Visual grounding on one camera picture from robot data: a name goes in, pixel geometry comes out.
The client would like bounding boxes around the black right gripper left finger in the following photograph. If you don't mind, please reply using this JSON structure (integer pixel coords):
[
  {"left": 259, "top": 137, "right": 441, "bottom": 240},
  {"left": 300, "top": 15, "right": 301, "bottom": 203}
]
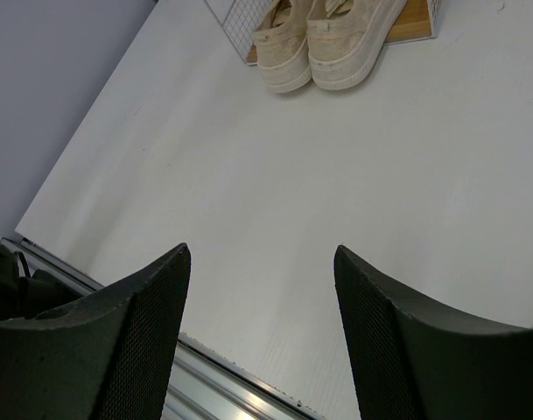
[{"left": 0, "top": 244, "right": 191, "bottom": 419}]

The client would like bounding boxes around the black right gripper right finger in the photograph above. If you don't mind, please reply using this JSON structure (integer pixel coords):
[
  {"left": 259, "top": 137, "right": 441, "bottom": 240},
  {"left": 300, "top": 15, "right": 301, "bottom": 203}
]
[{"left": 333, "top": 246, "right": 533, "bottom": 419}]

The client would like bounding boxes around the beige platform sneaker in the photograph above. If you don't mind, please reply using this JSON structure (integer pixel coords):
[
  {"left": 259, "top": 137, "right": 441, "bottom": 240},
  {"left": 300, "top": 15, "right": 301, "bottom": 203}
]
[
  {"left": 306, "top": 0, "right": 406, "bottom": 91},
  {"left": 253, "top": 0, "right": 312, "bottom": 94}
]

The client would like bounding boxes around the wooden wire shoe shelf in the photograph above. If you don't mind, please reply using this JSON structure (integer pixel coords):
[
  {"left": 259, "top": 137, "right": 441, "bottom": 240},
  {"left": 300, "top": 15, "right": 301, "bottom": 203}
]
[{"left": 205, "top": 0, "right": 441, "bottom": 66}]

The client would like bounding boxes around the aluminium mounting rail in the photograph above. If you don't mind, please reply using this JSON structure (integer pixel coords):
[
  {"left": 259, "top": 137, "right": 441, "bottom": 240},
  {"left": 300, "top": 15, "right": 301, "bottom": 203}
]
[{"left": 0, "top": 235, "right": 319, "bottom": 420}]

